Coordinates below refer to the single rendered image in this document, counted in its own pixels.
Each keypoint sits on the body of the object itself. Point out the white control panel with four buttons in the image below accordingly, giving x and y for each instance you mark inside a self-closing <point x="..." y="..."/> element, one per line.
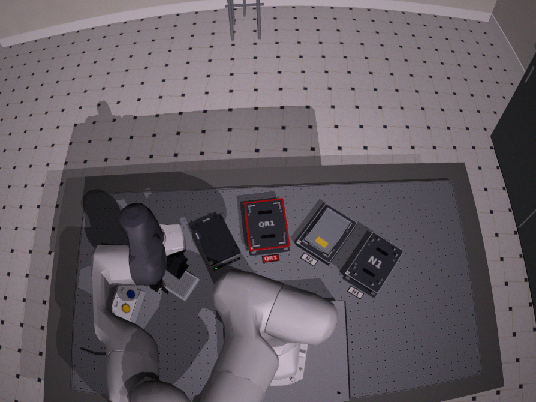
<point x="126" y="303"/>

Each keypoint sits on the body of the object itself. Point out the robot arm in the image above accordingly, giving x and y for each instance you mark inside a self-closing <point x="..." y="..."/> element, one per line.
<point x="265" y="320"/>

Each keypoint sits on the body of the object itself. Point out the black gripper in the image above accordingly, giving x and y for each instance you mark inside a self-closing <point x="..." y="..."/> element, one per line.
<point x="159" y="285"/>

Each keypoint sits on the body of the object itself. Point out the dark grey work table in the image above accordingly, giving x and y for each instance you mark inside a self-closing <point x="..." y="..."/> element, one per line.
<point x="419" y="330"/>

